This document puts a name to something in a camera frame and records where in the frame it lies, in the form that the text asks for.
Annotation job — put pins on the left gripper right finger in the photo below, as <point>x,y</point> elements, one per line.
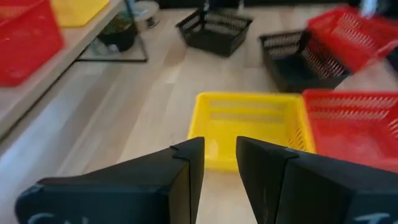
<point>311,189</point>

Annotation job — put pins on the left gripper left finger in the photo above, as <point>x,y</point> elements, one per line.
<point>124,189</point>

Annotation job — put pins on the red plastic slotted basket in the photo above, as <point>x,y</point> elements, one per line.
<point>345,40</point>
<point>25,43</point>
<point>354,137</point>

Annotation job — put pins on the yellow plastic slotted basket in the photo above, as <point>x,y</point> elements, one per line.
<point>245,133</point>
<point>77,12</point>

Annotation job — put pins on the black plastic slotted basket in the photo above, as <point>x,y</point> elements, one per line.
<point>214,39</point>
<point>295,71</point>

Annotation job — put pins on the potted succulent plant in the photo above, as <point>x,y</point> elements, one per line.
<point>118,32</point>

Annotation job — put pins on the black aluminium rig frame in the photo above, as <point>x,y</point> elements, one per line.
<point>280,2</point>

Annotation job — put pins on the wooden shelf black frame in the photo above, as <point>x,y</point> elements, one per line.
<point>37,90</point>

